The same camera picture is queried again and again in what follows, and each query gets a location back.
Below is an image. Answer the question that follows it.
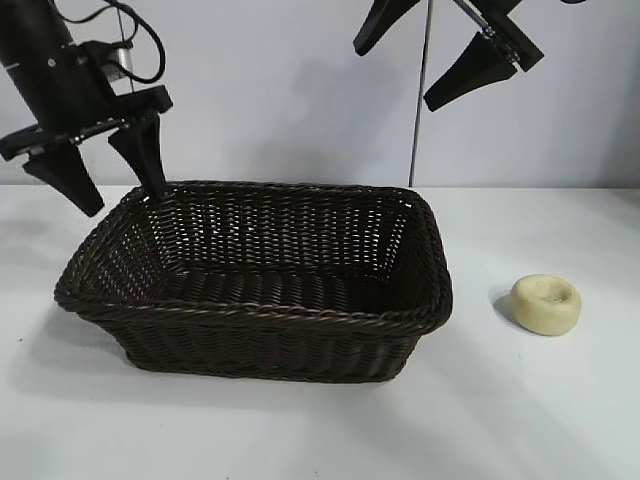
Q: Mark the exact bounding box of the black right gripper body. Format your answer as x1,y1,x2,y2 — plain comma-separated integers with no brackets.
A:
452,0,545,74

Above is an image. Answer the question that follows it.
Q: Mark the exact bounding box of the dark brown woven wicker basket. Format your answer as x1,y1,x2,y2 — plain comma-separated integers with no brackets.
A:
53,179,456,384

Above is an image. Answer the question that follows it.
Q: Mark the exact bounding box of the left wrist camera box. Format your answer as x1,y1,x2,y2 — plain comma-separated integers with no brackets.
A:
74,41,136,99

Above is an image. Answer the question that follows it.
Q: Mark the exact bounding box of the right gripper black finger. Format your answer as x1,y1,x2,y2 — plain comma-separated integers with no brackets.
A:
423,33,517,113
352,0,416,56

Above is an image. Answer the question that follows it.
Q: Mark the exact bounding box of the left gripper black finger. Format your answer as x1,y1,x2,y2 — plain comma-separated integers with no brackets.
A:
23,143,105,218
106,114,167,197

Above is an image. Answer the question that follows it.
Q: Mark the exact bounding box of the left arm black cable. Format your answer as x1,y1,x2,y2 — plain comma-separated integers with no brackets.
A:
64,0,167,84

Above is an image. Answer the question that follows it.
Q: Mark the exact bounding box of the pale yellow egg yolk pastry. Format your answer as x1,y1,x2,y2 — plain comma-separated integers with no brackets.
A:
509,273,584,336

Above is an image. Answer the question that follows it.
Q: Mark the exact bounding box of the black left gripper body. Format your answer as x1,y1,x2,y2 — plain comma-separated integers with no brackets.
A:
0,34,174,162

